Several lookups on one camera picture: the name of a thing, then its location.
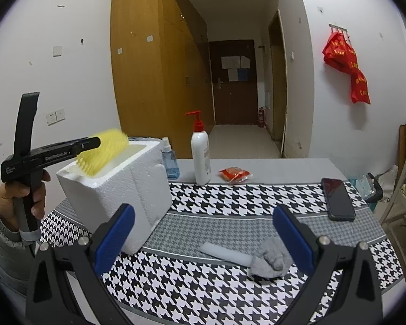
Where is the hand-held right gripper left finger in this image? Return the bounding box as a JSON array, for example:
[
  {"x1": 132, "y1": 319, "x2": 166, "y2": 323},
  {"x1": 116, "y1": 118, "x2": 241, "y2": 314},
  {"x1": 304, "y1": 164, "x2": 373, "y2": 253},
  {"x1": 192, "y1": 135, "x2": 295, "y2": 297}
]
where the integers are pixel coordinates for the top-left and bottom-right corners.
[{"x1": 25, "y1": 203, "x2": 136, "y2": 325}]

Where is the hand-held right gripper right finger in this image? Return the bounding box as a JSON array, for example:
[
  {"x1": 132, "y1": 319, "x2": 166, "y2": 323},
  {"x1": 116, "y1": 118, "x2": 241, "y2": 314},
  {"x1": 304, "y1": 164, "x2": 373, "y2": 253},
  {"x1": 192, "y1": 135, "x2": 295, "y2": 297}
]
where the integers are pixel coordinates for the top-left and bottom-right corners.
[{"x1": 272, "y1": 206, "x2": 383, "y2": 325}]

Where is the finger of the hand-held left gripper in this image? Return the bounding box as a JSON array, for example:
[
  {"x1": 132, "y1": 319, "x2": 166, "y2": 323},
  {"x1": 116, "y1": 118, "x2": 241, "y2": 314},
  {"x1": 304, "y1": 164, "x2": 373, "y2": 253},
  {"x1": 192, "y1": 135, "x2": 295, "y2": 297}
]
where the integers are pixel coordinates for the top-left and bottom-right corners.
[{"x1": 67, "y1": 136, "x2": 101, "y2": 156}]

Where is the yellow foam net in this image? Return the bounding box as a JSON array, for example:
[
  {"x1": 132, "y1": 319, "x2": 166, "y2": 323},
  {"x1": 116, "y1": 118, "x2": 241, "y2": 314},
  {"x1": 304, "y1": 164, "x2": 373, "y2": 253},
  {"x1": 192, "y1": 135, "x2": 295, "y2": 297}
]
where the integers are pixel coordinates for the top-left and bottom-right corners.
[{"x1": 75, "y1": 128, "x2": 129, "y2": 178}]

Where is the white foam box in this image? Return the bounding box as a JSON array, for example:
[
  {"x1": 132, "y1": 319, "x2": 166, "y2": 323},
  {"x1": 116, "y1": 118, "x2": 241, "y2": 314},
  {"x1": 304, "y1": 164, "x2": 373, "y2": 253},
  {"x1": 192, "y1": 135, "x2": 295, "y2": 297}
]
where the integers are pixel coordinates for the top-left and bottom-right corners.
[{"x1": 56, "y1": 138, "x2": 173, "y2": 255}]

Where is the person's left forearm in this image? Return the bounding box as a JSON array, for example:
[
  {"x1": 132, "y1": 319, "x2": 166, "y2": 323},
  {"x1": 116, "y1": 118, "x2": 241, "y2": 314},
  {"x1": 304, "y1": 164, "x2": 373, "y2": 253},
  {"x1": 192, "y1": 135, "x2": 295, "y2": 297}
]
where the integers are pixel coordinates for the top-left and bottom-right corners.
[{"x1": 0, "y1": 200, "x2": 32, "y2": 295}]

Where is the person's left hand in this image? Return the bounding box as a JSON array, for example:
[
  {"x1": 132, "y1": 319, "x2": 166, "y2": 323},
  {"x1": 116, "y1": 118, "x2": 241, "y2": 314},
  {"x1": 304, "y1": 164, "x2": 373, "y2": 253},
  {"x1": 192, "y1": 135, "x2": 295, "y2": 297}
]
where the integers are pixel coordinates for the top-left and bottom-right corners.
[{"x1": 0, "y1": 169, "x2": 51, "y2": 223}]

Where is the grey sock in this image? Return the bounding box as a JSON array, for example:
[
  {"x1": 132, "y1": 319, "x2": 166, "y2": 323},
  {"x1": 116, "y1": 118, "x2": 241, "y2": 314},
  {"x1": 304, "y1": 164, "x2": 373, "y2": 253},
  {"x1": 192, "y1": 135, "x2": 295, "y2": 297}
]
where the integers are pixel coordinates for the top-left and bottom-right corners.
[{"x1": 248, "y1": 235, "x2": 293, "y2": 278}]

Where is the black smartphone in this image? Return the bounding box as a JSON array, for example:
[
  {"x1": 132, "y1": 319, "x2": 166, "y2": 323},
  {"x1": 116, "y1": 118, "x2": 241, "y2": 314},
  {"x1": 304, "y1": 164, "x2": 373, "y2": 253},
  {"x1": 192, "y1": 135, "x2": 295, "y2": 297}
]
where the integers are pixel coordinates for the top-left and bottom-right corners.
[{"x1": 321, "y1": 178, "x2": 356, "y2": 222}]

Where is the houndstooth tablecloth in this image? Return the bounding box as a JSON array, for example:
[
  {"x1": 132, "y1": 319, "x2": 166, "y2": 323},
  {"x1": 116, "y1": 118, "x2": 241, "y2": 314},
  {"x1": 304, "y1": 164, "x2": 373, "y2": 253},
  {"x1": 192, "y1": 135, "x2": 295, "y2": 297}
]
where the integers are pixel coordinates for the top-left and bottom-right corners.
[{"x1": 37, "y1": 181, "x2": 405, "y2": 325}]

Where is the teal plastic basket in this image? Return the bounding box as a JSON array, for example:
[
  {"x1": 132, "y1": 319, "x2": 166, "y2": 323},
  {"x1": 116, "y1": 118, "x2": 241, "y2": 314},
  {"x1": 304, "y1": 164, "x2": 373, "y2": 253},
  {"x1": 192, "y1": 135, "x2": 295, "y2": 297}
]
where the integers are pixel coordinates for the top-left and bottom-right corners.
[{"x1": 347, "y1": 173, "x2": 383, "y2": 204}]

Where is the red snack packet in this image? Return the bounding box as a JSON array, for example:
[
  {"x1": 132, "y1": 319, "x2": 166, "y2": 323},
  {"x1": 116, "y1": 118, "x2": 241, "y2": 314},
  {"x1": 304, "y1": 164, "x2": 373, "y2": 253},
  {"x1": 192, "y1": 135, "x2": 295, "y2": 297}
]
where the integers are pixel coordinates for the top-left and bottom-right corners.
[{"x1": 218, "y1": 167, "x2": 253, "y2": 185}]

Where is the blue spray bottle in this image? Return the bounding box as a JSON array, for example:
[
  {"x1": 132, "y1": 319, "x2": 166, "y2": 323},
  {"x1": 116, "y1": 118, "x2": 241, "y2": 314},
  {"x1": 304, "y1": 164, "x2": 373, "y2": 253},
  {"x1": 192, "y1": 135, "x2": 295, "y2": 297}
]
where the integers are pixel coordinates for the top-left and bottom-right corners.
[{"x1": 161, "y1": 137, "x2": 180, "y2": 180}]

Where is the wooden wardrobe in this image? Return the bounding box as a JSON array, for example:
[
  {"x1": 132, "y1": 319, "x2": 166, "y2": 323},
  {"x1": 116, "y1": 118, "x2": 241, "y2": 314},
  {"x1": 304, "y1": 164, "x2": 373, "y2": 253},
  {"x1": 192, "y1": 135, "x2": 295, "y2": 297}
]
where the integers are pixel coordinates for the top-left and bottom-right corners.
[{"x1": 110, "y1": 0, "x2": 215, "y2": 160}]

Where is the white pump bottle red cap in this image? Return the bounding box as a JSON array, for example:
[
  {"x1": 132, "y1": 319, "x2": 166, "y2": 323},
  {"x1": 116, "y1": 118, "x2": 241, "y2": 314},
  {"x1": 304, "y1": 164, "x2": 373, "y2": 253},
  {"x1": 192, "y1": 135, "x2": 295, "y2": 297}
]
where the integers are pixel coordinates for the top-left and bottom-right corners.
[{"x1": 185, "y1": 110, "x2": 212, "y2": 186}]

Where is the wooden board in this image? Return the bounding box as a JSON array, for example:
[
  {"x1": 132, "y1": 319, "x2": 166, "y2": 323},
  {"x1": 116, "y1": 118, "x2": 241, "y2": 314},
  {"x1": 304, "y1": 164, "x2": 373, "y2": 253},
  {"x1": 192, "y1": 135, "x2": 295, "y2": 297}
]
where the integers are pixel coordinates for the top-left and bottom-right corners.
[{"x1": 399, "y1": 124, "x2": 406, "y2": 177}]

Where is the dark brown door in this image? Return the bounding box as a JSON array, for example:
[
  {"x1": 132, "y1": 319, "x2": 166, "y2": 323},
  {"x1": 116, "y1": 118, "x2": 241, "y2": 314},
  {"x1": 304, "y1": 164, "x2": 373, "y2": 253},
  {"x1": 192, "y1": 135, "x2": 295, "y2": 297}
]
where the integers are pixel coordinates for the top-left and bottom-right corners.
[{"x1": 209, "y1": 40, "x2": 258, "y2": 126}]

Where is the red printed bag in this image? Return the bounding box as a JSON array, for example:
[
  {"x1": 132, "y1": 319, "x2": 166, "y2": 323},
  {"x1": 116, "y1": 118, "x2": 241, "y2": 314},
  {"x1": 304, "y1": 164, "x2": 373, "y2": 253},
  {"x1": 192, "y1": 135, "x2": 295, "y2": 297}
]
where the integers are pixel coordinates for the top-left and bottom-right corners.
[
  {"x1": 350, "y1": 69, "x2": 371, "y2": 105},
  {"x1": 322, "y1": 33, "x2": 358, "y2": 72}
]

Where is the white metal bunk bed frame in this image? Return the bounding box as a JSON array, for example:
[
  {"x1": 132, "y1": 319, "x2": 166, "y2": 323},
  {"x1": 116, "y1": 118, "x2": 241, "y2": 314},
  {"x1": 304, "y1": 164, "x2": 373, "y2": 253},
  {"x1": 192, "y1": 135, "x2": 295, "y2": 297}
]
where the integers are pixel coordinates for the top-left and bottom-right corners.
[{"x1": 379, "y1": 20, "x2": 406, "y2": 226}]

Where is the metal wall hook rack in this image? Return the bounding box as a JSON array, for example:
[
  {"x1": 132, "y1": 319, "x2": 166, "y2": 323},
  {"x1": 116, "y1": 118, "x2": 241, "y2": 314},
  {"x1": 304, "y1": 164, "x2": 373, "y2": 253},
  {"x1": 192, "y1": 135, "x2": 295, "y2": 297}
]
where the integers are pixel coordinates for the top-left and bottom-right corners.
[{"x1": 329, "y1": 24, "x2": 350, "y2": 37}]

